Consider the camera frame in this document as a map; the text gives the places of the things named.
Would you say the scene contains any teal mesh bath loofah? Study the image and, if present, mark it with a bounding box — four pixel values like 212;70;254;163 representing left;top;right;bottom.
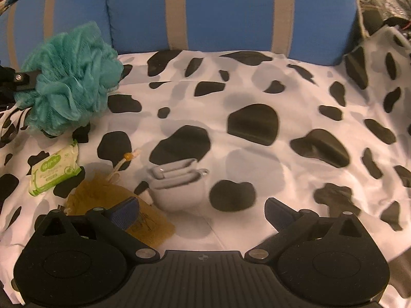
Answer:
14;21;124;136

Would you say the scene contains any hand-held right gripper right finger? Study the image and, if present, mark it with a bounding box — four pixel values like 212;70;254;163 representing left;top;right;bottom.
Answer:
246;198;375;264

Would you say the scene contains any white cord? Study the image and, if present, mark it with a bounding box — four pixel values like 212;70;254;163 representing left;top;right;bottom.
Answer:
356;0;375;40

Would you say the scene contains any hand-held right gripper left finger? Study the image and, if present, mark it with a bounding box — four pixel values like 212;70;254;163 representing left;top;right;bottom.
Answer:
34;197;161;264

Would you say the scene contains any cow print blanket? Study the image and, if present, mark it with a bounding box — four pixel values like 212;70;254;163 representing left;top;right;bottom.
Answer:
0;27;411;308

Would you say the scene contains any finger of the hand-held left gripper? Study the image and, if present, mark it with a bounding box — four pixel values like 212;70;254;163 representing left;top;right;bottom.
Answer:
0;66;40;91

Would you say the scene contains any blue grey striped pillow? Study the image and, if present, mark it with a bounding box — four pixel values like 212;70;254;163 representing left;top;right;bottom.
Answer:
0;0;117;69
107;0;358;67

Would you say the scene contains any grey silicone pouch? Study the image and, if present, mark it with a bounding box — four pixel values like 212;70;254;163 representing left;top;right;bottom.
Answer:
146;158;211;212

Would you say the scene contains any green white wet wipes packet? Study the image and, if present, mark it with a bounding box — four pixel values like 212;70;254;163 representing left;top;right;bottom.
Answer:
29;139;82;197

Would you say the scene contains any brown mesh drawstring pouch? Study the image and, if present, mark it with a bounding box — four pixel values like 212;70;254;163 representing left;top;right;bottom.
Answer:
66;149;176;246

